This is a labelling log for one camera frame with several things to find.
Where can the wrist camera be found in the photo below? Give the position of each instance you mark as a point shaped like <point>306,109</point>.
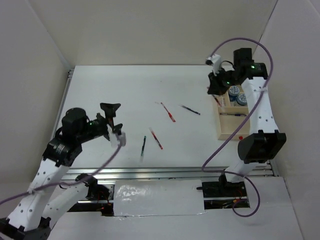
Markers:
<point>215,61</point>
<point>117,139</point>

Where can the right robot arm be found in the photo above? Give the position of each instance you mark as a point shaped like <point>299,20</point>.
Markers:
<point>264,140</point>

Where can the red capped pen upper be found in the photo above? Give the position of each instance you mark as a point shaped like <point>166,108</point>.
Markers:
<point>168,112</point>

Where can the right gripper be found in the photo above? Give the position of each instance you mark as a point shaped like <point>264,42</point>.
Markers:
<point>215,88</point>

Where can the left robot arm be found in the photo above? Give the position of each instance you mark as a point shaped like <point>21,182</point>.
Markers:
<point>48,198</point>

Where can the aluminium frame rail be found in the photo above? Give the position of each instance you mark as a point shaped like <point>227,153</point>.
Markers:
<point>159,173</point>

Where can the clear spray bottle blue cap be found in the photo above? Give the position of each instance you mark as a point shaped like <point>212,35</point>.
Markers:
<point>226,100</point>

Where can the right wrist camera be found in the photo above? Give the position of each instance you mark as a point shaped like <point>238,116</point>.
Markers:
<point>215,61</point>

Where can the green pen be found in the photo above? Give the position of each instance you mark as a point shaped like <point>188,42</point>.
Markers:
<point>143,148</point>

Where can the beige compartment tray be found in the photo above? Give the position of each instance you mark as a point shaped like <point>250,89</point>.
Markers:
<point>225,125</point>

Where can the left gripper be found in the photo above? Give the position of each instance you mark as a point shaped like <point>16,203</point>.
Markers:
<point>110,109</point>

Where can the white front panel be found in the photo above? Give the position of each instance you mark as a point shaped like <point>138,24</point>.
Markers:
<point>157,198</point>

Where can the purple pen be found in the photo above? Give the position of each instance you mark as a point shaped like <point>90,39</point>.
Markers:
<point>189,109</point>

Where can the blue white jar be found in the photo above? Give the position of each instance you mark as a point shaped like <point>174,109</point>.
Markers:
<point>241,100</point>
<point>233,91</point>

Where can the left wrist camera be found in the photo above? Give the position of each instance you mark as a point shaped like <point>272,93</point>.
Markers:
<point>117,139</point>

